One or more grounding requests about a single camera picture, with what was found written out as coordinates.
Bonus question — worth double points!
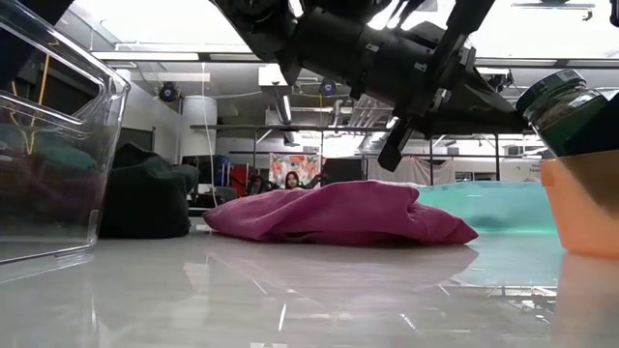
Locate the clear plastic bin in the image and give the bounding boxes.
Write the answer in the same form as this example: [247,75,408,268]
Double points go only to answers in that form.
[0,0,132,265]

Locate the white hanging sheet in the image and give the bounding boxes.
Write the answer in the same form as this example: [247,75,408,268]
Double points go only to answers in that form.
[367,157,456,187]

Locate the white cylindrical column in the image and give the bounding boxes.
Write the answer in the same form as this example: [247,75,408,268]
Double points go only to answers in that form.
[182,95,219,159]

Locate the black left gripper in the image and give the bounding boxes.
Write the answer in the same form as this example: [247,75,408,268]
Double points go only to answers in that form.
[410,47,619,159]

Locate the black horizontal frame rail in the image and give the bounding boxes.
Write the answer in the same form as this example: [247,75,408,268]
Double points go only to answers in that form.
[189,124,543,141]

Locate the translucent teal plastic bin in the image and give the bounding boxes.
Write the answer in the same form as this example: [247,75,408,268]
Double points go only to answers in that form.
[416,181,557,237]

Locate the dark screen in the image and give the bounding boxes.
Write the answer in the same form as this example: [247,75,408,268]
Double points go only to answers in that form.
[322,158,364,184]

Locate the green-lid herb spice jar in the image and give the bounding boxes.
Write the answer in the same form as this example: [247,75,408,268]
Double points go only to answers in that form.
[515,69,619,159]

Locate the black bean bag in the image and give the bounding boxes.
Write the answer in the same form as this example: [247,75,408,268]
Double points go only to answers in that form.
[99,142,200,241]

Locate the magenta cloth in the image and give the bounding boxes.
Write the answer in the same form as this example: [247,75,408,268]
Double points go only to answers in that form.
[201,180,480,247]

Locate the colourful wall poster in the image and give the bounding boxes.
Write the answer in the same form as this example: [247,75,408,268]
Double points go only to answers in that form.
[268,152,322,188]

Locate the white ceiling box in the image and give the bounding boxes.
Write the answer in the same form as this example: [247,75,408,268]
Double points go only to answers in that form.
[257,64,293,88]

